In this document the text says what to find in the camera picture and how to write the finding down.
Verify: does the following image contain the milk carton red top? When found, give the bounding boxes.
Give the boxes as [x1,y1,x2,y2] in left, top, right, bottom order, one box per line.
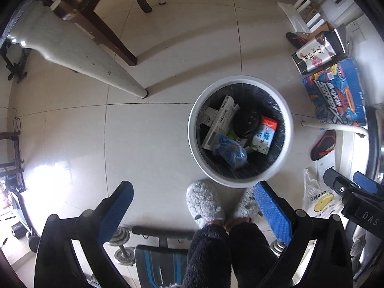
[251,116,278,155]

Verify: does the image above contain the blue tissue packet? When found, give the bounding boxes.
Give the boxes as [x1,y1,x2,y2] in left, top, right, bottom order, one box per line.
[211,135,247,170]

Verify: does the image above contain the white medicine carton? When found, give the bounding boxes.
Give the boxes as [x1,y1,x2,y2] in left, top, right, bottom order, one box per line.
[202,96,240,151]

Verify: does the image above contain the white round trash bin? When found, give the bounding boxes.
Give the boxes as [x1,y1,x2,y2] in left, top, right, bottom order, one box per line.
[188,75,294,189]

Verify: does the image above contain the white plastic bag yellow print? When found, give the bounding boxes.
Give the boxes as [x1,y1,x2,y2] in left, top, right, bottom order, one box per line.
[303,168,343,218]

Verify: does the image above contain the red black slipper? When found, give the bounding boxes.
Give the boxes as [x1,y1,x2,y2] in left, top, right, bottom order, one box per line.
[310,130,336,161]

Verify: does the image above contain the steel dumbbell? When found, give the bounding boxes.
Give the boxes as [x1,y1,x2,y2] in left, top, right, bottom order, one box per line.
[108,226,135,267]

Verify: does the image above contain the blue superhero toy box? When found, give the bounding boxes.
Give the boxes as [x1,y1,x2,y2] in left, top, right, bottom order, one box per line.
[303,57,366,127]

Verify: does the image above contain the dark fleece trousers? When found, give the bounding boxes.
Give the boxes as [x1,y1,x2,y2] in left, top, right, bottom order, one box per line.
[183,222,277,287]

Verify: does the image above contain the grey fuzzy right slipper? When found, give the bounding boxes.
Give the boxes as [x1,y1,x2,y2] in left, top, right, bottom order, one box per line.
[232,186,261,220]

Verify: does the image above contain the black blue weight bench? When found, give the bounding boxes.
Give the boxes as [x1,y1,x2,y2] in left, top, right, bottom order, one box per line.
[132,226,195,288]

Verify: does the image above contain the black white snack box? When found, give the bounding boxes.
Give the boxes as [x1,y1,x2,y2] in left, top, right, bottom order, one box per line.
[292,29,347,75]

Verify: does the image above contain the white table leg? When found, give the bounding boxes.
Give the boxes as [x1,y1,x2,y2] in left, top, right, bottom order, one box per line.
[8,1,148,99]

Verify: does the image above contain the dark wooden chair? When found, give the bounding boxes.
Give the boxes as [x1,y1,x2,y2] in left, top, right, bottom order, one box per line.
[55,0,152,66]

